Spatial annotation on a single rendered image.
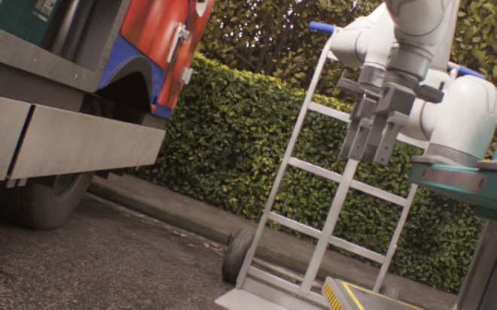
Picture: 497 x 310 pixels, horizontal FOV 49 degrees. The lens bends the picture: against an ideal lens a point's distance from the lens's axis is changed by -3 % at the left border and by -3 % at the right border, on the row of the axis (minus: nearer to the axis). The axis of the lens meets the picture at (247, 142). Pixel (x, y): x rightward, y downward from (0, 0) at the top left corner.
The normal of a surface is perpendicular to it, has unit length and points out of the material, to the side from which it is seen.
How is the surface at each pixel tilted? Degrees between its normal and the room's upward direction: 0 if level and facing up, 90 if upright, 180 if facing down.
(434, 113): 91
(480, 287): 90
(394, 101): 90
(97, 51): 90
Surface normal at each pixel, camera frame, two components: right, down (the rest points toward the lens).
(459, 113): -0.50, -0.22
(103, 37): -0.04, -0.02
